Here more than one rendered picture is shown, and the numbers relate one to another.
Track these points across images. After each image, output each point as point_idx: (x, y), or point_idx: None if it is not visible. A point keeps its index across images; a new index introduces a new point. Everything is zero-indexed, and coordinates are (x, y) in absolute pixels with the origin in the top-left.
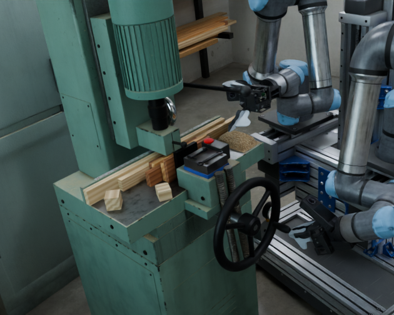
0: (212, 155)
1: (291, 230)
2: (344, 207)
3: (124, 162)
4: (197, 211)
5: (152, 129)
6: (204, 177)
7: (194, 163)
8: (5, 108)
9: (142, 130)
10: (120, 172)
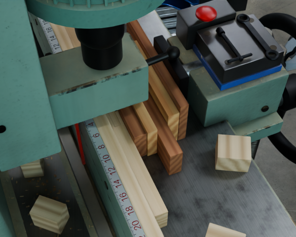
0: (250, 29)
1: (288, 61)
2: (158, 12)
3: (0, 193)
4: (260, 134)
5: (96, 72)
6: (273, 72)
7: (254, 63)
8: None
9: (73, 93)
10: (140, 201)
